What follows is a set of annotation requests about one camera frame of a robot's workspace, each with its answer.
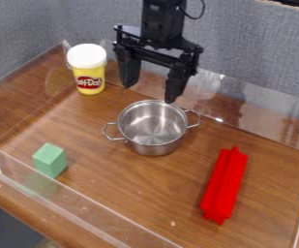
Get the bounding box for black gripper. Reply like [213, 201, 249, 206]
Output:
[113, 24, 203, 104]

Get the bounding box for stainless steel pot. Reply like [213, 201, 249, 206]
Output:
[103, 100, 201, 156]

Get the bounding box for green foam block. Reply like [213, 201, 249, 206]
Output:
[33, 143, 67, 178]

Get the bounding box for yellow Play-Doh can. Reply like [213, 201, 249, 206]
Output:
[66, 44, 107, 95]

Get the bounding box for clear acrylic barrier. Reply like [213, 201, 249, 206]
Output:
[0, 45, 299, 248]

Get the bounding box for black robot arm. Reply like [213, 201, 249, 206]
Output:
[113, 0, 205, 104]

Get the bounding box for red plastic bar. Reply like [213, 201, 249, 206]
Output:
[199, 146, 247, 225]

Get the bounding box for black cable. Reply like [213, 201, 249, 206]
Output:
[178, 0, 206, 20]

